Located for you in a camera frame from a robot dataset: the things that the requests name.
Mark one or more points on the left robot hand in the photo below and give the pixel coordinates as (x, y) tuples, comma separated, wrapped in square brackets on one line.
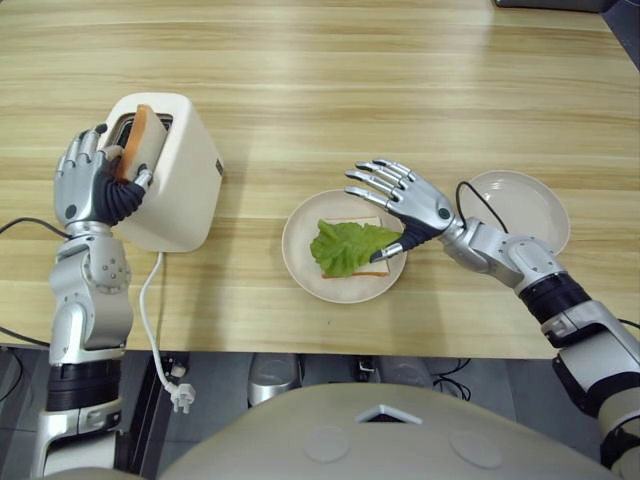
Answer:
[(80, 192)]

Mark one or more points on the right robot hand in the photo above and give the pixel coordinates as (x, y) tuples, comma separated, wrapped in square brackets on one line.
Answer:
[(425, 200)]

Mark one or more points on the bread slice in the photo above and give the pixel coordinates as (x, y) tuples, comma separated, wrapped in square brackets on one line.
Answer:
[(367, 270), (141, 142)]

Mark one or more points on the green lettuce leaf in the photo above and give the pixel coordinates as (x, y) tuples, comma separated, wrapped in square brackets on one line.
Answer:
[(350, 245)]

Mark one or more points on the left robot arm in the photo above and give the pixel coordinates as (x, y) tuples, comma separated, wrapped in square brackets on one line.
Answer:
[(82, 320)]

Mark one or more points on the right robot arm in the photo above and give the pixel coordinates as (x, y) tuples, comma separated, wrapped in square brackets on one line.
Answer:
[(550, 310)]

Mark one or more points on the beige round plate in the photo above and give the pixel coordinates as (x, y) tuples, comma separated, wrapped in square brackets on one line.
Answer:
[(305, 250), (520, 205)]

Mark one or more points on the cream toaster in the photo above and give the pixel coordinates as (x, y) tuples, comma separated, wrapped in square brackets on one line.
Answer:
[(175, 180)]

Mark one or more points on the robot body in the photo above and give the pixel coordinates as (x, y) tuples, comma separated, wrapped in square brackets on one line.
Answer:
[(390, 440)]

